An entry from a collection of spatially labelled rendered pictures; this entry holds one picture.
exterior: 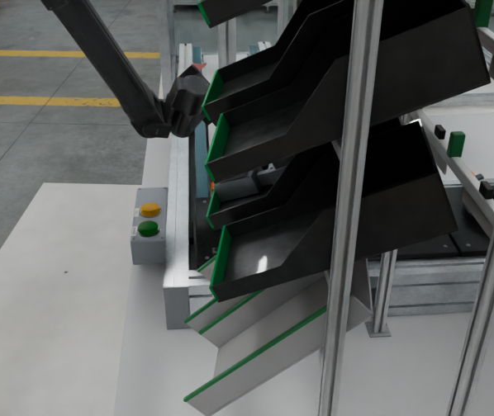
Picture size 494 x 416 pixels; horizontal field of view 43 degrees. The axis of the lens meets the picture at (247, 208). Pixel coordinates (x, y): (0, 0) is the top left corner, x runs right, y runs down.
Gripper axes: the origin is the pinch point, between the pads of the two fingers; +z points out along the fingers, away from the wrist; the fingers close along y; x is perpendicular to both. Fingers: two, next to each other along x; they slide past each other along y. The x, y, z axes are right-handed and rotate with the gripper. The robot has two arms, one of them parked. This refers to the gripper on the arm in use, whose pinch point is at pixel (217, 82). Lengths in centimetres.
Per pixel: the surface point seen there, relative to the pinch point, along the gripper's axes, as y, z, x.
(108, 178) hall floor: -10, 104, 180
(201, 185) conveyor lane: -14.2, -14.4, 12.5
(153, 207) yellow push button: -8.6, -30.0, 11.6
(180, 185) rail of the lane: -10.6, -18.0, 13.6
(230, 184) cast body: -8, -51, -29
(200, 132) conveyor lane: -8.0, 10.8, 24.1
